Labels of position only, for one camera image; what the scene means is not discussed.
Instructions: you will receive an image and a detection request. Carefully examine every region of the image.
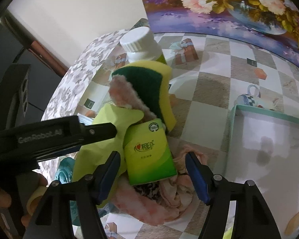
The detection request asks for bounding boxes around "round beige powder puff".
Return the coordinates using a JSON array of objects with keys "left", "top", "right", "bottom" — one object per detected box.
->
[{"left": 284, "top": 212, "right": 299, "bottom": 236}]

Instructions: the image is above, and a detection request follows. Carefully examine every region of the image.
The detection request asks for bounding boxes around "lime green cloth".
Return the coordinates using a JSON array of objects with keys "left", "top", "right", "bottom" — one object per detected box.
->
[{"left": 72, "top": 103, "right": 145, "bottom": 208}]

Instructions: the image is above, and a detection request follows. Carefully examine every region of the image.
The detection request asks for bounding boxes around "blue face mask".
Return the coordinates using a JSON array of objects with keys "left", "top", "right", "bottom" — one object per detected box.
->
[{"left": 77, "top": 113, "right": 94, "bottom": 126}]

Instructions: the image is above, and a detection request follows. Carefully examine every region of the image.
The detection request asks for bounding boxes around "pink striped fluffy towel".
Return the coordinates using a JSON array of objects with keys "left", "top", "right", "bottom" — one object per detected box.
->
[{"left": 111, "top": 145, "right": 208, "bottom": 226}]

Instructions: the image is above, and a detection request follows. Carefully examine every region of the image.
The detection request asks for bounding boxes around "green tissue pack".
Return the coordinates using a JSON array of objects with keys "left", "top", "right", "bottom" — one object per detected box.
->
[{"left": 123, "top": 119, "right": 177, "bottom": 186}]

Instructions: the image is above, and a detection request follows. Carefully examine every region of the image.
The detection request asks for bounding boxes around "green yellow sponge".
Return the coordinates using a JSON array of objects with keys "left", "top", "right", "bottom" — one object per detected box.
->
[{"left": 109, "top": 61, "right": 177, "bottom": 132}]

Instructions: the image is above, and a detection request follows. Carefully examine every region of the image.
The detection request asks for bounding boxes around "person left hand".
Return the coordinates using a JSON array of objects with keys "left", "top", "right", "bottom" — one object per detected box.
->
[{"left": 0, "top": 171, "right": 48, "bottom": 236}]

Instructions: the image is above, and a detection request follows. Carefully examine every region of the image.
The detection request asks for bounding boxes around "teal plastic toy case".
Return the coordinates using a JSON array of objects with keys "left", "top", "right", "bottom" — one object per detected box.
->
[{"left": 54, "top": 157, "right": 81, "bottom": 227}]

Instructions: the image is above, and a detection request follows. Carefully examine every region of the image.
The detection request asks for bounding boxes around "floral white tablecloth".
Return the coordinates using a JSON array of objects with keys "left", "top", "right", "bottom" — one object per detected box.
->
[{"left": 42, "top": 29, "right": 128, "bottom": 121}]

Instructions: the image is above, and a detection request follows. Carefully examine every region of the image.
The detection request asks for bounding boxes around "teal shallow box tray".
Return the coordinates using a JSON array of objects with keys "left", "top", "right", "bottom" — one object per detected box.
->
[{"left": 224, "top": 105, "right": 299, "bottom": 238}]

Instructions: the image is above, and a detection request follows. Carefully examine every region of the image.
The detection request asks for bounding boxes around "white pill bottle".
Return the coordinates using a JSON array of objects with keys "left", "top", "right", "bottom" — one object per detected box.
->
[{"left": 120, "top": 26, "right": 166, "bottom": 64}]

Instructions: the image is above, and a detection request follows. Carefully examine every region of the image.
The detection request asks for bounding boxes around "floral painting canvas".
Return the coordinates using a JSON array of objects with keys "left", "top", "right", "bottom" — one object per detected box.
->
[{"left": 142, "top": 0, "right": 299, "bottom": 67}]

